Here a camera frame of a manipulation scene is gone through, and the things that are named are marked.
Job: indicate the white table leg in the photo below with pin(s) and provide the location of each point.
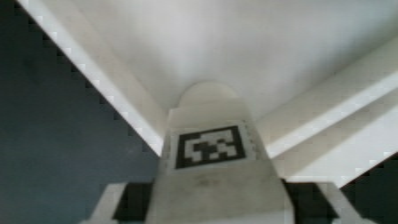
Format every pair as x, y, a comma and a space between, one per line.
217, 185

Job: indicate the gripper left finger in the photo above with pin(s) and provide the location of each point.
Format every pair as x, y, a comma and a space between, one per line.
123, 204

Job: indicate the white square table top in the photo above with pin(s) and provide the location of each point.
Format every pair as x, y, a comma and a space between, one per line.
304, 54

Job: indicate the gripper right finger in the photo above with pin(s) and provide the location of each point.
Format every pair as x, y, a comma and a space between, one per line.
322, 205

